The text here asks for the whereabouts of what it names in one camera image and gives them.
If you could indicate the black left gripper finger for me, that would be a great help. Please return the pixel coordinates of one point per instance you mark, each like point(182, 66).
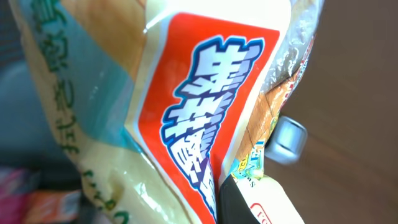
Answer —
point(232, 207)

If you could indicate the yellow orange snack bag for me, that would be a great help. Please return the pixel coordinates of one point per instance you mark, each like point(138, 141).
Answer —
point(157, 102)

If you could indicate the red purple tissue pack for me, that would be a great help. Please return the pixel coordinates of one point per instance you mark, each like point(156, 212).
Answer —
point(23, 203)

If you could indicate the white barcode scanner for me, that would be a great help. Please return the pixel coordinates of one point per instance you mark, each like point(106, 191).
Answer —
point(287, 141)

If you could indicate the dark grey plastic basket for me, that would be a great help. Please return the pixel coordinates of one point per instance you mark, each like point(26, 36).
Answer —
point(26, 140)

